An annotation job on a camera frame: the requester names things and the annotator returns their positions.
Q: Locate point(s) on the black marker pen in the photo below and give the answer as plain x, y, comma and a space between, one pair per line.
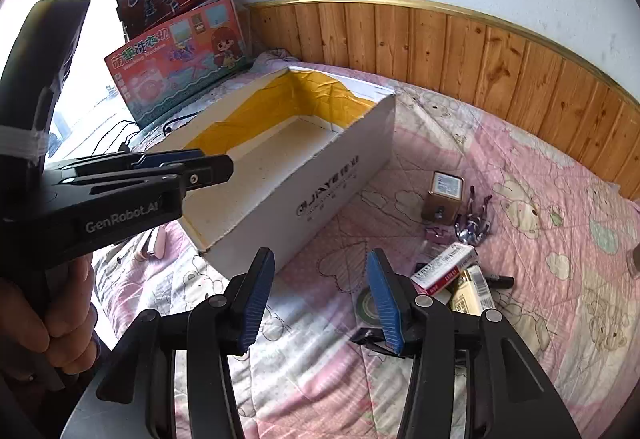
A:
500, 280

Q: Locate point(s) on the white cardboard box yellow tape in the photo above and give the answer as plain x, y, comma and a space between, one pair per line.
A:
340, 179

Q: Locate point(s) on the pale yellow tissue pack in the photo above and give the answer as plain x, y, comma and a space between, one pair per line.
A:
470, 294

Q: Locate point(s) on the wooden headboard panel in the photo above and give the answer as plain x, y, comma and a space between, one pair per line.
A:
450, 49

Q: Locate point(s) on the green tape roll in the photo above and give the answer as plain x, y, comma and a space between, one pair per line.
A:
367, 306

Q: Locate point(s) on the red and white pack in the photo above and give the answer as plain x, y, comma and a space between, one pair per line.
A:
440, 269

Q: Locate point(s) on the purple silver action figure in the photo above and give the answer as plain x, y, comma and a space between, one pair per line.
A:
470, 226

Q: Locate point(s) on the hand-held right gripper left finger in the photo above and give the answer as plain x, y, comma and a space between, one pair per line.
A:
257, 299

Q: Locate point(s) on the pink washing machine toy box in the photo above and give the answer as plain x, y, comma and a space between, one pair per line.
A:
170, 69

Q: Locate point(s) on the window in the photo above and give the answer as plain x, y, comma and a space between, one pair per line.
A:
95, 59

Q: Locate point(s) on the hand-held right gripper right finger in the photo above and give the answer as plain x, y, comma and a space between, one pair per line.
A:
387, 304

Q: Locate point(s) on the black neckband earphones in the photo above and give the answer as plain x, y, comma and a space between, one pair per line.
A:
172, 123

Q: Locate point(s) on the small brown cube box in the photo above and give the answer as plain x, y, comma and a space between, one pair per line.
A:
440, 204

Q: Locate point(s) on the smartphone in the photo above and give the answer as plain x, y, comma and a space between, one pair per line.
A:
156, 244

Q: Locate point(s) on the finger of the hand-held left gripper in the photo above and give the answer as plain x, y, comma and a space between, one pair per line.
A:
165, 157
200, 174

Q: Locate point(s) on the person's left hand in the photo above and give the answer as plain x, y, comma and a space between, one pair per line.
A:
70, 314

